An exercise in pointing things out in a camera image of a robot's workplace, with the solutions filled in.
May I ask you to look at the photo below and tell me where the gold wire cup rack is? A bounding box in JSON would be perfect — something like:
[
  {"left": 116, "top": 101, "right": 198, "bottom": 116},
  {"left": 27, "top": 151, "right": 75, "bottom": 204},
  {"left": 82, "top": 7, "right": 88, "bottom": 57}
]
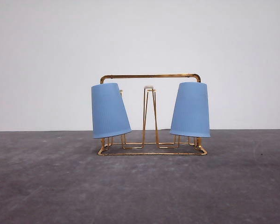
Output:
[{"left": 98, "top": 74, "right": 208, "bottom": 156}]

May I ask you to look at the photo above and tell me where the blue ribbed plastic cup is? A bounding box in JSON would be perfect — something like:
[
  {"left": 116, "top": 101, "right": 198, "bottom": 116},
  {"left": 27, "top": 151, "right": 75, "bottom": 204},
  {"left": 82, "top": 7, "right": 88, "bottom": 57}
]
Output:
[{"left": 91, "top": 83, "right": 132, "bottom": 139}]

